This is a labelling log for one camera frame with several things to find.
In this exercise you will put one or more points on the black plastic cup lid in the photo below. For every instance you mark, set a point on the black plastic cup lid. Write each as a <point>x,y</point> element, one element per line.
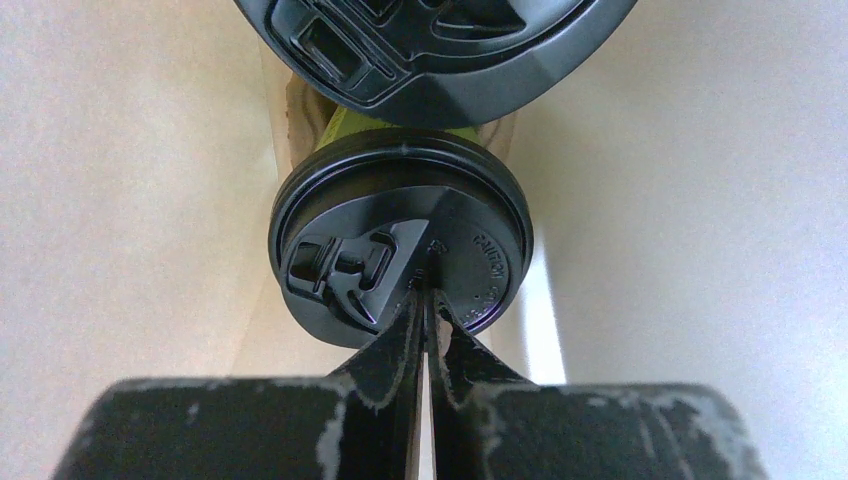
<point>374,215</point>

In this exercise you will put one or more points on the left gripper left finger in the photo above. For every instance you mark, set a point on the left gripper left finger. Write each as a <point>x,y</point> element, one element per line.
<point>360,421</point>

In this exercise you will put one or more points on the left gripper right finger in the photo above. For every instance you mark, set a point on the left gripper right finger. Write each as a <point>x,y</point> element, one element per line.
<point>492,423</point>

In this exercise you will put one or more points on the brown paper bag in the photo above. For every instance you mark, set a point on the brown paper bag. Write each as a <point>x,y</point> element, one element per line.
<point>688,185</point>

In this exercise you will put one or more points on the green paper coffee cup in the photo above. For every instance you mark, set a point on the green paper coffee cup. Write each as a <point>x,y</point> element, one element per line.
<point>345,124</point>

